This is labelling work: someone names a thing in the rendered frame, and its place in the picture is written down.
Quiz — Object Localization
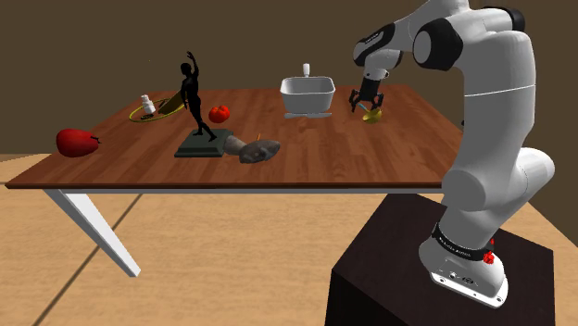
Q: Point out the red tomato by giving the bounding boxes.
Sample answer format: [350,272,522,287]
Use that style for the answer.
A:
[207,105,232,125]

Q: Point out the yellow-green ring plate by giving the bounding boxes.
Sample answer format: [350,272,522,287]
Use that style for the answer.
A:
[128,97,187,123]

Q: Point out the white square bowl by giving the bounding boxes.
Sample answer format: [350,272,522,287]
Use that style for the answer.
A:
[279,76,336,115]

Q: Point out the brown wedge-shaped object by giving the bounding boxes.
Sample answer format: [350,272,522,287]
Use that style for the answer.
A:
[157,89,185,116]

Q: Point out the yellow spoon with teal handle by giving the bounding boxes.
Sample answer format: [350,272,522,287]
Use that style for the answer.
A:
[358,103,383,125]

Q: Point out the red bell pepper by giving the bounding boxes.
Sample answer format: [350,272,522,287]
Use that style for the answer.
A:
[56,128,102,158]

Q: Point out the grey stone head sculpture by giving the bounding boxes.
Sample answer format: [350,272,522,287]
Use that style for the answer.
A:
[223,134,282,165]

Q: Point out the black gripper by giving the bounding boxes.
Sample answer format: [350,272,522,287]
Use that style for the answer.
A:
[349,76,386,114]

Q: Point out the dark robot stand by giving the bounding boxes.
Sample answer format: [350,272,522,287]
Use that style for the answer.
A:
[323,193,557,326]

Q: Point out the black dancer figure on base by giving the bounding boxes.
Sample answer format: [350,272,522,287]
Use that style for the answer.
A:
[173,50,235,159]

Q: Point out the wooden table with white legs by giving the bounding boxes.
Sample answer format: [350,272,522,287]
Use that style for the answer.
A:
[4,84,465,279]

